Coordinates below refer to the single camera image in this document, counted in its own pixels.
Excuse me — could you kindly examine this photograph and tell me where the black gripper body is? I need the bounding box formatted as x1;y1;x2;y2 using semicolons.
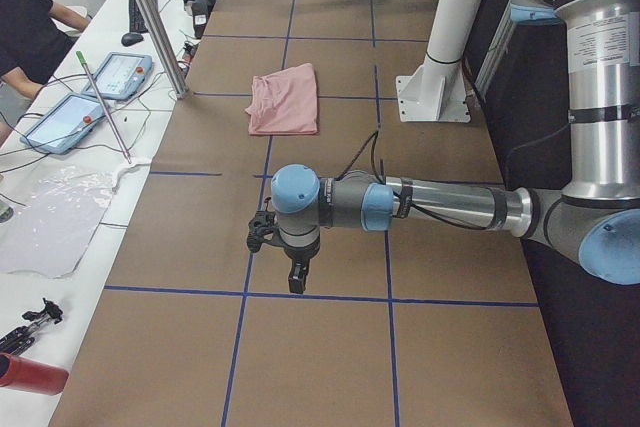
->
284;241;320;267

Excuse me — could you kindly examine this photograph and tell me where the pink Snoopy t-shirt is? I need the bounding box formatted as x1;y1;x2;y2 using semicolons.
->
245;63;318;136

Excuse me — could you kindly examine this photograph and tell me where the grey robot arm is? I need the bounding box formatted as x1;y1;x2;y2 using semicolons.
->
247;0;639;294

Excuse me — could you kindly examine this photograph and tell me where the clear plastic bag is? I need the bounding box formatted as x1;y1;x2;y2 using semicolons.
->
1;157;151;279

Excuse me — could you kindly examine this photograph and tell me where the far teach pendant tablet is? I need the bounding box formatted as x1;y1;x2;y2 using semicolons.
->
92;52;153;101

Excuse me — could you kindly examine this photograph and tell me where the teach pendant tablet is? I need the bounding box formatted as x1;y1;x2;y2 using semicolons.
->
20;93;104;155
92;52;153;101

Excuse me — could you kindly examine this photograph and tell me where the black power adapter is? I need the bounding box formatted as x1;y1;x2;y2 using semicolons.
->
191;0;210;39

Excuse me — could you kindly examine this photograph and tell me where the near teach pendant tablet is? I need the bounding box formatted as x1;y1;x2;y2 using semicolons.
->
20;93;104;155

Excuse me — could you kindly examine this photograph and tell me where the black computer mouse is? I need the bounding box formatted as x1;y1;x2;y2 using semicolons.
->
121;32;144;47

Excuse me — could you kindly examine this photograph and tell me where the black keyboard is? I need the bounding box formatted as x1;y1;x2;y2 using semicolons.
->
128;0;148;34

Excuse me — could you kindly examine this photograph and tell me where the black folded tripod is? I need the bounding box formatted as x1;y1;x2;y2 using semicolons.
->
1;298;63;356

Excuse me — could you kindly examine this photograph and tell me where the red cylinder bottle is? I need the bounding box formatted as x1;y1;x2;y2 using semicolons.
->
1;353;69;396

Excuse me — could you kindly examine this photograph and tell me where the metal rod green tip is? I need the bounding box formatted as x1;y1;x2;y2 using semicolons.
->
75;50;133;165

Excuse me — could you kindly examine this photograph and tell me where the person in black shirt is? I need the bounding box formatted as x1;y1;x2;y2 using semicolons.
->
0;0;94;148

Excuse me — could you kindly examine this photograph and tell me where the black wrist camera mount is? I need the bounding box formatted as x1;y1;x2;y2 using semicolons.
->
246;210;284;253

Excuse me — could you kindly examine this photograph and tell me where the black braided left cable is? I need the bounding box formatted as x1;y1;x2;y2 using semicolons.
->
334;129;494;232

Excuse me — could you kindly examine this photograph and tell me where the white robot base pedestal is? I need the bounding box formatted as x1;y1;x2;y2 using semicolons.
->
396;0;481;123

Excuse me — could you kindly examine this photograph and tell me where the aluminium frame post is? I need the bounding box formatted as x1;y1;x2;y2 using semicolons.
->
136;0;188;99

